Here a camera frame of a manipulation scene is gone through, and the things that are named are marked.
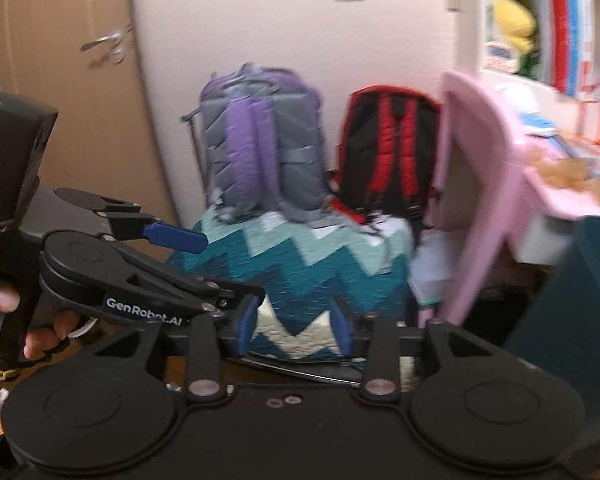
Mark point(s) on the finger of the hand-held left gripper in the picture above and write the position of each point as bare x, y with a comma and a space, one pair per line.
176, 238
215, 287

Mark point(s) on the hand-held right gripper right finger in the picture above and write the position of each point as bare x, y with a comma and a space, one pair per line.
341, 327

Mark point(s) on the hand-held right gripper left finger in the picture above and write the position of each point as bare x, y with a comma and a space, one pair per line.
248, 327

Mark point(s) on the person's left hand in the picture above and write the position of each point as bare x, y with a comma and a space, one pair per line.
47, 335

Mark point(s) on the teal white zigzag blanket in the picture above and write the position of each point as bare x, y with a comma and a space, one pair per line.
300, 270

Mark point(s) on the beige wooden door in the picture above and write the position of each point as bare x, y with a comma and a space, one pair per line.
75, 110

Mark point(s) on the purple grey backpack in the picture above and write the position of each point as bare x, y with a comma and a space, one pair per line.
260, 140

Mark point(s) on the red black backpack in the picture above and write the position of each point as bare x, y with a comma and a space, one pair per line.
387, 150

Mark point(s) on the pink chair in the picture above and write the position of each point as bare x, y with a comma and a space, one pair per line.
475, 170

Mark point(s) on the pink desk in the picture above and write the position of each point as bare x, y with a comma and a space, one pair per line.
560, 200

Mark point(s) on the beige plush toy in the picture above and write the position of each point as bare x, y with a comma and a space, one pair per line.
567, 172

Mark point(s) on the yellow plush toy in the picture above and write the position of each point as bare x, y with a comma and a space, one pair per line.
515, 22

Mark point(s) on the row of colourful books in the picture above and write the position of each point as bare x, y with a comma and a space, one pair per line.
562, 35

